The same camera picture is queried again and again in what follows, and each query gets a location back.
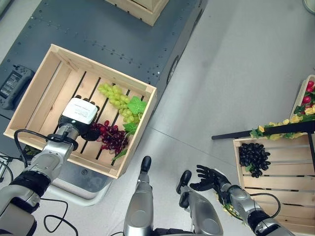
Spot dark grey metal platform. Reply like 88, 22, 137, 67
0, 0, 209, 158

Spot wooden crate with black grapes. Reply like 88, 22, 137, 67
233, 133, 315, 236

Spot red fruits with leaves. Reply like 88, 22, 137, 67
293, 80, 315, 116

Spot wooden crate with red fruit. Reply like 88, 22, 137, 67
289, 74, 315, 121

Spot green grape bunch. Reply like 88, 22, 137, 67
97, 83, 148, 123

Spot black handheld controller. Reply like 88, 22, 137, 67
0, 64, 35, 110

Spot black grape bunch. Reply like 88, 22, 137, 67
238, 143, 272, 178

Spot red grape bunch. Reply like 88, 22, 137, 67
90, 120, 129, 151

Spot silver robot left leg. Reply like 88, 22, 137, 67
123, 155, 155, 236

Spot large wooden slatted crate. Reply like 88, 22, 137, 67
3, 43, 158, 179

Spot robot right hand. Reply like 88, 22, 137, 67
189, 164, 231, 193

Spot silver robot right leg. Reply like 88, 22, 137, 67
176, 170, 224, 236

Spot silver robot leg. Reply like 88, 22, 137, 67
176, 170, 224, 236
123, 155, 155, 236

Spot stacked wooden crate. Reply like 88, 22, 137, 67
104, 0, 170, 27

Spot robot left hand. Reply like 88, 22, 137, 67
58, 95, 102, 142

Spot black cable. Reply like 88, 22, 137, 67
39, 198, 79, 236

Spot yellow green leaf garland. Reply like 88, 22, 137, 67
250, 114, 315, 141

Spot black metal bar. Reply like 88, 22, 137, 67
211, 121, 315, 141

